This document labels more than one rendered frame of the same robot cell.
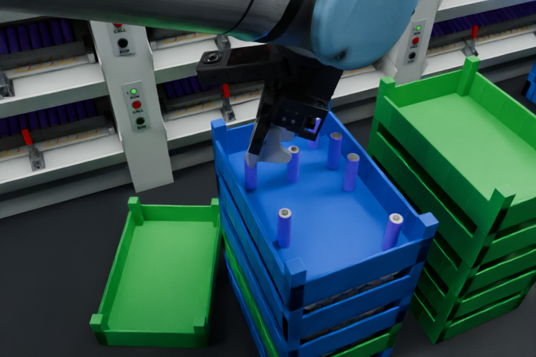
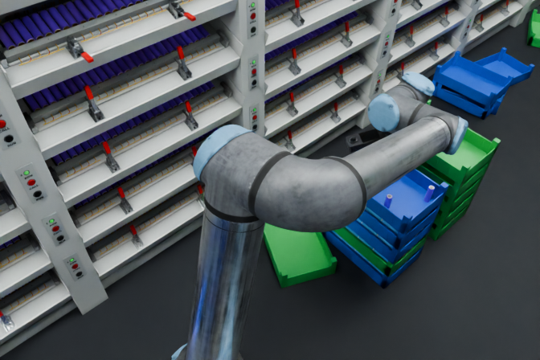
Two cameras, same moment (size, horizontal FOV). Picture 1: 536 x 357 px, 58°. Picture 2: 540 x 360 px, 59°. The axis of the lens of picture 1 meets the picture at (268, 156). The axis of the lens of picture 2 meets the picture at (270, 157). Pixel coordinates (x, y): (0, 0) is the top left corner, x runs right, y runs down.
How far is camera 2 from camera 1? 0.97 m
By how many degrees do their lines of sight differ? 14
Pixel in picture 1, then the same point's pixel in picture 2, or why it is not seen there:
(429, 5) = (384, 62)
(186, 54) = (276, 122)
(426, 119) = not seen: hidden behind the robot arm
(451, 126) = not seen: hidden behind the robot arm
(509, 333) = (464, 227)
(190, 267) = (303, 238)
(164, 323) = (307, 268)
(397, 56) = (370, 92)
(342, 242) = (408, 202)
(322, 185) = not seen: hidden behind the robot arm
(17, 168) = (194, 208)
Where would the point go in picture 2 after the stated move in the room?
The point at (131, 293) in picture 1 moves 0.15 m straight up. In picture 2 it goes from (280, 259) to (282, 235)
